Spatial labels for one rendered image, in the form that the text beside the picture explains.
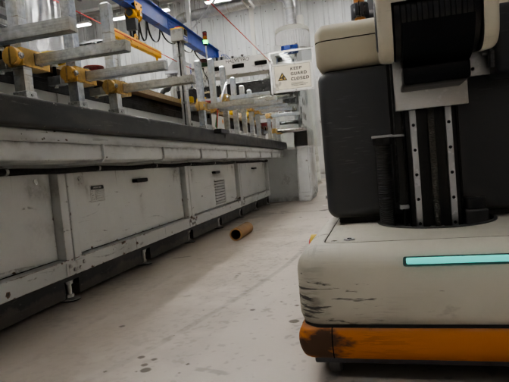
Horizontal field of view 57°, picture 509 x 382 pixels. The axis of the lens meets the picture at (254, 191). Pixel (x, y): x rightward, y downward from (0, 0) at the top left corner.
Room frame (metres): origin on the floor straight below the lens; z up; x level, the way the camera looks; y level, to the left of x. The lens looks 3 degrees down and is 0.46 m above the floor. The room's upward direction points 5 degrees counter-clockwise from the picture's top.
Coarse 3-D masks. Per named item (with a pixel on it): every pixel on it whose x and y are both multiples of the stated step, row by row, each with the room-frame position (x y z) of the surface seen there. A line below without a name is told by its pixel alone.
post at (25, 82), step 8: (8, 0) 1.33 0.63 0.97; (16, 0) 1.32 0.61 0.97; (8, 8) 1.33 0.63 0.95; (16, 8) 1.32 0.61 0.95; (24, 8) 1.35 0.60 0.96; (8, 16) 1.33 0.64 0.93; (16, 16) 1.32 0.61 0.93; (24, 16) 1.35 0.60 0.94; (8, 24) 1.33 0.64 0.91; (16, 24) 1.32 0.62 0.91; (16, 72) 1.33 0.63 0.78; (24, 72) 1.32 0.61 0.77; (16, 80) 1.33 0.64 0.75; (24, 80) 1.32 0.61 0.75; (32, 80) 1.35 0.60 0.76; (16, 88) 1.33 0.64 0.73; (24, 88) 1.32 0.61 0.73; (32, 88) 1.35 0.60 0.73
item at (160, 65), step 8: (136, 64) 1.56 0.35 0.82; (144, 64) 1.55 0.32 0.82; (152, 64) 1.54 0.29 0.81; (160, 64) 1.54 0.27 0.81; (88, 72) 1.60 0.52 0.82; (96, 72) 1.59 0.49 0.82; (104, 72) 1.59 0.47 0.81; (112, 72) 1.58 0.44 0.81; (120, 72) 1.57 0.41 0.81; (128, 72) 1.56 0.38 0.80; (136, 72) 1.56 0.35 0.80; (144, 72) 1.56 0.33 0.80; (152, 72) 1.57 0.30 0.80; (48, 80) 1.63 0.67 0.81; (56, 80) 1.63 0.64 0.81; (88, 80) 1.61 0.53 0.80; (96, 80) 1.62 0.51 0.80; (56, 88) 1.65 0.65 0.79
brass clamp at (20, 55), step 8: (8, 48) 1.30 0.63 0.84; (16, 48) 1.31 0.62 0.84; (24, 48) 1.32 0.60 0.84; (8, 56) 1.30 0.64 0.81; (16, 56) 1.29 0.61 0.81; (24, 56) 1.32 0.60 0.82; (32, 56) 1.35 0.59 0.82; (8, 64) 1.32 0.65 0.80; (16, 64) 1.31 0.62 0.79; (24, 64) 1.32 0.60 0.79; (32, 64) 1.35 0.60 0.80; (32, 72) 1.41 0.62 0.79; (40, 72) 1.42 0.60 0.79
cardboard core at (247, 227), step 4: (244, 224) 3.09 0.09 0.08; (248, 224) 3.15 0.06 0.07; (236, 228) 2.92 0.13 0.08; (240, 228) 2.96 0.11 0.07; (244, 228) 3.01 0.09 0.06; (248, 228) 3.10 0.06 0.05; (252, 228) 3.19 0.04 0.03; (232, 232) 2.95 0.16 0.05; (236, 232) 3.06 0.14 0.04; (240, 232) 2.92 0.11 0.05; (244, 232) 2.98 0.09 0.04; (248, 232) 3.10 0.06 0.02; (232, 236) 2.94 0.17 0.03; (236, 236) 3.00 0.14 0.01; (240, 236) 2.92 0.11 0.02; (236, 240) 2.93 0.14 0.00
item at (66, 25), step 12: (24, 24) 1.08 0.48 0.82; (36, 24) 1.07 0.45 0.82; (48, 24) 1.06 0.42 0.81; (60, 24) 1.05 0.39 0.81; (72, 24) 1.06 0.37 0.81; (0, 36) 1.09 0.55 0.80; (12, 36) 1.08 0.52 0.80; (24, 36) 1.08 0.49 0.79; (36, 36) 1.08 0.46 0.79; (48, 36) 1.09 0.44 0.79
